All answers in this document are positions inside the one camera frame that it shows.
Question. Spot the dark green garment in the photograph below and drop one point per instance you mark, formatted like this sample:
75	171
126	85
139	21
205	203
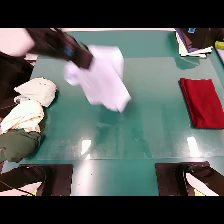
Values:
18	144

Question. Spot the dark purple garment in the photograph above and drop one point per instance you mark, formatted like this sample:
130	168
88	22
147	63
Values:
183	37

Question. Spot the white T-shirt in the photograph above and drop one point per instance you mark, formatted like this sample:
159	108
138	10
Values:
103	80

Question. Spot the white garment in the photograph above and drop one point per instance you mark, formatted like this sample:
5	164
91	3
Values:
196	52

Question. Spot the cream garment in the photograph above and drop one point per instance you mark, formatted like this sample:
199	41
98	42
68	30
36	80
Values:
38	90

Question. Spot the pale yellow garment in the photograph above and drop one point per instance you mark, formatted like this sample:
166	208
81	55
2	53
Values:
23	116

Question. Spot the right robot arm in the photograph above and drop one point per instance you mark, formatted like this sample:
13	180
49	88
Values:
173	180

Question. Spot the red garment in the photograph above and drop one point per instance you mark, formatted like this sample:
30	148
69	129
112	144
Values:
203	103

